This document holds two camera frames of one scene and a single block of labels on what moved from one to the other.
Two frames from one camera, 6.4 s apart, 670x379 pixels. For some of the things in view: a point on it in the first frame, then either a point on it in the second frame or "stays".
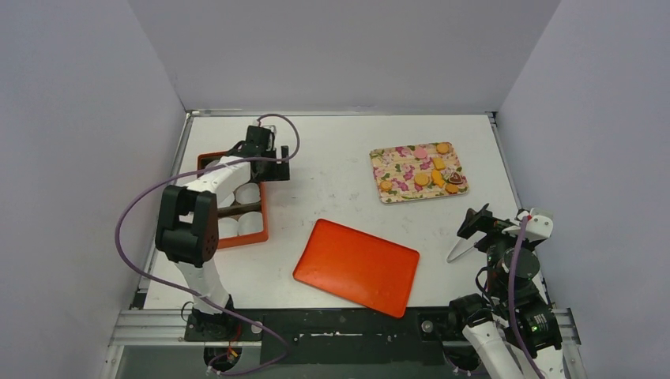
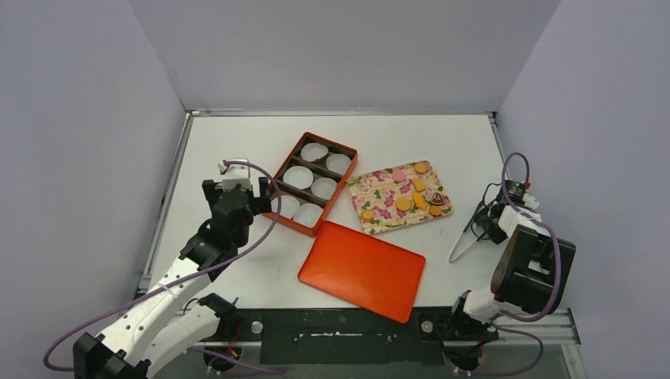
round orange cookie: x=421 y=179 to x=403 y=204
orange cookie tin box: x=223 y=242 to x=310 y=183
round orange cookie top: x=442 y=148 to x=420 y=167
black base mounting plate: x=338 y=335 stays
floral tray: x=417 y=172 to x=398 y=197
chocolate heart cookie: x=455 y=178 to x=438 y=199
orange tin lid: x=371 y=270 stays
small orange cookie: x=451 y=189 to x=436 y=211
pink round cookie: x=420 y=153 to x=398 y=174
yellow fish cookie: x=437 y=178 to x=419 y=200
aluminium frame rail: x=345 y=113 stays
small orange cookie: x=385 y=185 to x=367 y=215
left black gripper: x=279 y=173 to x=259 y=204
